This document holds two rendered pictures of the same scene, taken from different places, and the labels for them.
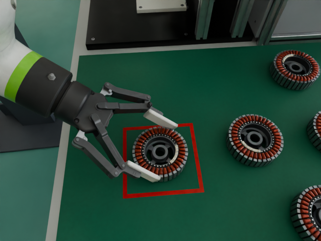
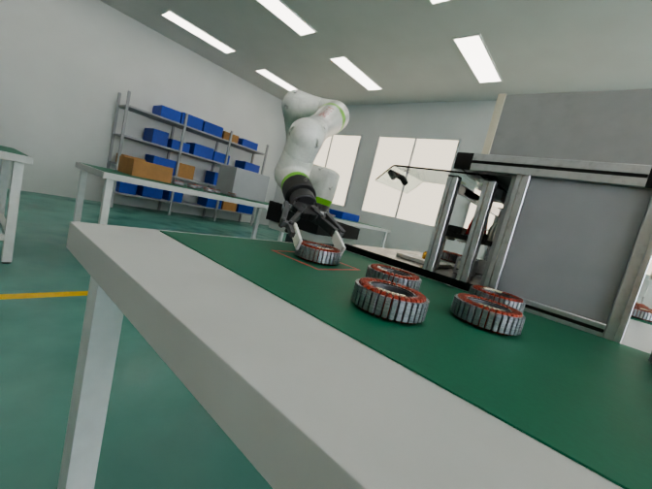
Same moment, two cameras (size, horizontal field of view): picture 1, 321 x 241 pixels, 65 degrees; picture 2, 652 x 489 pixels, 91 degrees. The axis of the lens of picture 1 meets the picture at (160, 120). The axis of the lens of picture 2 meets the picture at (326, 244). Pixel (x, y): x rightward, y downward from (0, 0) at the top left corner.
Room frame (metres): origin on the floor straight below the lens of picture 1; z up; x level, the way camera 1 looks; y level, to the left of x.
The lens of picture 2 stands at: (-0.33, -0.55, 0.88)
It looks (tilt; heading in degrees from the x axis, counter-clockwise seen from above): 6 degrees down; 44
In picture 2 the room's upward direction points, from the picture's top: 14 degrees clockwise
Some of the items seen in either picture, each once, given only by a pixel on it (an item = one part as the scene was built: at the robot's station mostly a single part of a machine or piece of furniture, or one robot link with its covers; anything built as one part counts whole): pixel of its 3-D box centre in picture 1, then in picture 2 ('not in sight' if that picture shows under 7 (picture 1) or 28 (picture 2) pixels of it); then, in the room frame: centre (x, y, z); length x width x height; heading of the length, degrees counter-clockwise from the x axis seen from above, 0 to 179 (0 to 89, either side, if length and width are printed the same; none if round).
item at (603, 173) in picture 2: not in sight; (559, 194); (0.90, -0.31, 1.09); 0.68 x 0.44 x 0.05; 4
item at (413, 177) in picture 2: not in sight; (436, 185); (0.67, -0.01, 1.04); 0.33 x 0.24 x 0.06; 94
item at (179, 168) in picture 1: (160, 153); (318, 252); (0.22, 0.00, 0.77); 0.11 x 0.11 x 0.04
